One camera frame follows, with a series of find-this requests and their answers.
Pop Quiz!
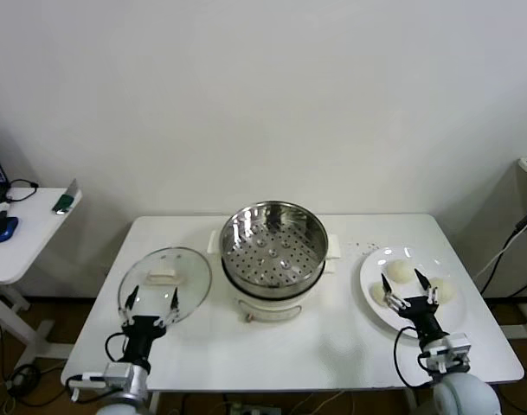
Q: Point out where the white electric cooker base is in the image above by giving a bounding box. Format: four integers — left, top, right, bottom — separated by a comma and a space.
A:
206, 228, 344, 324

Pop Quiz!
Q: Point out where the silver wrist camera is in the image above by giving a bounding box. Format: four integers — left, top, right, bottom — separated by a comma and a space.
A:
67, 362, 137, 390
423, 332, 472, 374

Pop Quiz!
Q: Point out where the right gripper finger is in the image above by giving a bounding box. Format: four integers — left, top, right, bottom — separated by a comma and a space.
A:
413, 268, 440, 306
380, 273, 405, 309

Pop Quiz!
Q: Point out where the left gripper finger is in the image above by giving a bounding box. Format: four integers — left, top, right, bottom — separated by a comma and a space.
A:
157, 287, 180, 329
118, 284, 140, 326

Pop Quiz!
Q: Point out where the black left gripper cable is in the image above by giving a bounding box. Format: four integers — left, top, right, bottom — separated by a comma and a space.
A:
105, 330, 131, 363

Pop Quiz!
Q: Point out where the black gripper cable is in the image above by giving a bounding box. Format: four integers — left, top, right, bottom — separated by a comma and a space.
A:
394, 326, 435, 388
105, 330, 131, 363

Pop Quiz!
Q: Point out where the white steamed baozi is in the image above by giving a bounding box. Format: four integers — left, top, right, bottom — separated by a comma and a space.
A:
386, 260, 415, 285
429, 278, 458, 305
370, 283, 396, 306

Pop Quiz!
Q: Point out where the perforated steel steamer basket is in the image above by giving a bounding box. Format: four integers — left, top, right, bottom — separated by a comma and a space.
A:
219, 199, 329, 302

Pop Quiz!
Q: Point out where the white side table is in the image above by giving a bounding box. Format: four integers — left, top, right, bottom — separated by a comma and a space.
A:
0, 186, 83, 360

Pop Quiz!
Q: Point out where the black hanging cable with plug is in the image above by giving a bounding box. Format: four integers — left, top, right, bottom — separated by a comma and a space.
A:
479, 205, 527, 295

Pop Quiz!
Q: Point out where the white table foot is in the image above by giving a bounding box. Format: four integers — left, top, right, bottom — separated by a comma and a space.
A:
500, 302, 527, 342

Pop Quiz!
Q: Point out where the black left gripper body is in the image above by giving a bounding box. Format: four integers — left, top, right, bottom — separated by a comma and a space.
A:
122, 315, 168, 376

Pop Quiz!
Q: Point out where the black floor cable bundle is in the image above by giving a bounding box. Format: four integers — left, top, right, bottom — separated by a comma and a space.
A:
5, 365, 42, 407

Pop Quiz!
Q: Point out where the round glass pot lid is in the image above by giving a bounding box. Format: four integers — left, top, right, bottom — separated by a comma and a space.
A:
117, 246, 214, 326

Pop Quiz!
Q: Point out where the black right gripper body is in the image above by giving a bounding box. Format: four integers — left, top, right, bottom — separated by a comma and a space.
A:
396, 297, 447, 346

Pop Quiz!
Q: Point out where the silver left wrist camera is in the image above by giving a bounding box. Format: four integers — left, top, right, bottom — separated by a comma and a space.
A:
67, 362, 137, 390

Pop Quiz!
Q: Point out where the blue computer mouse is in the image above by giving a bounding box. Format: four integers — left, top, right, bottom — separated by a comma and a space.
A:
0, 215, 20, 243

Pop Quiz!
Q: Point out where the power strip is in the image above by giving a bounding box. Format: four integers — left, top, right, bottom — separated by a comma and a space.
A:
228, 401, 282, 415

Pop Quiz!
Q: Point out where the white oval plate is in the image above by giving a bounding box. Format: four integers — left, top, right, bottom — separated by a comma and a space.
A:
358, 246, 467, 341

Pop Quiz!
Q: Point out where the black looped desk cable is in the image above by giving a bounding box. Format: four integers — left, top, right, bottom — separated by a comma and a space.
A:
5, 179, 40, 204

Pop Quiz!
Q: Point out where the green handled scraper tool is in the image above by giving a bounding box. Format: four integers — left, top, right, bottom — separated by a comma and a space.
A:
50, 178, 82, 216

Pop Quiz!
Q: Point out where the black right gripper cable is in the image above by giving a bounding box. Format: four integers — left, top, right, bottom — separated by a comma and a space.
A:
394, 326, 435, 388

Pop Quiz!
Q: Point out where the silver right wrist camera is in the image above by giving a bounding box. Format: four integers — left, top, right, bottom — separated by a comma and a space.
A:
423, 332, 472, 374

